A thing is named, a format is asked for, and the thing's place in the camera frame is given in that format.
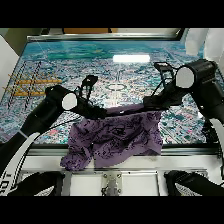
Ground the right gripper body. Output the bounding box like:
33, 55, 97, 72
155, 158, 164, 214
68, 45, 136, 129
142, 94, 172, 111

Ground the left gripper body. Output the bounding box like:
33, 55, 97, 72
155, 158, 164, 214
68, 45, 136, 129
80, 103, 108, 121

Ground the purple patterned garment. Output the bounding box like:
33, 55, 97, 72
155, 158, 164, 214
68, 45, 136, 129
60, 103, 164, 172

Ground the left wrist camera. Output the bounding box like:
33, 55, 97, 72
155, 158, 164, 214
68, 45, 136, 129
75, 74, 99, 105

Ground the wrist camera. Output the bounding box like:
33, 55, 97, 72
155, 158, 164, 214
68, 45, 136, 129
153, 61, 176, 98
75, 74, 99, 105

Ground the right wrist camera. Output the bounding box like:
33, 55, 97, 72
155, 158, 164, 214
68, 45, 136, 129
153, 61, 176, 98

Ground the silver frame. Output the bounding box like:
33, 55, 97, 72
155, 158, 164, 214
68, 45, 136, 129
19, 143, 224, 197

